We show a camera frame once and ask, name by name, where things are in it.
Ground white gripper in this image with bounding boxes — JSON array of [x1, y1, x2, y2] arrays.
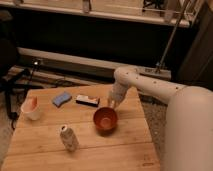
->
[[108, 83, 128, 109]]

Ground red-brown ceramic bowl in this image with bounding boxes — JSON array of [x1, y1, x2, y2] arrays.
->
[[93, 107, 118, 131]]

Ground white patterned bottle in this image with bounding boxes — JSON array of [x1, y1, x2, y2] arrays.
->
[[60, 125, 79, 152]]

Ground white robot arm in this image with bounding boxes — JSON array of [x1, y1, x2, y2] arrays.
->
[[108, 66, 213, 171]]

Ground black and white box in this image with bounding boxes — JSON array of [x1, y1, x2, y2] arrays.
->
[[76, 94, 100, 107]]

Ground blue sponge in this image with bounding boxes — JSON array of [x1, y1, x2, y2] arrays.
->
[[52, 92, 72, 107]]

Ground metal pole stand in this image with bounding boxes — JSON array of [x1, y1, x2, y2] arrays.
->
[[155, 0, 190, 74]]

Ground long white shelf beam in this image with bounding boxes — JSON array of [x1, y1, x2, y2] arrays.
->
[[18, 47, 171, 80]]

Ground white cup with orange item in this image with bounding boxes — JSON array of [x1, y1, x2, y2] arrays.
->
[[21, 97, 42, 121]]

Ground black tripod stand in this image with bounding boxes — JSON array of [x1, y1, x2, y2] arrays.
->
[[0, 60, 42, 98]]

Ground black office chair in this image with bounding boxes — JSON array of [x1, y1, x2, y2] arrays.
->
[[0, 10, 19, 129]]

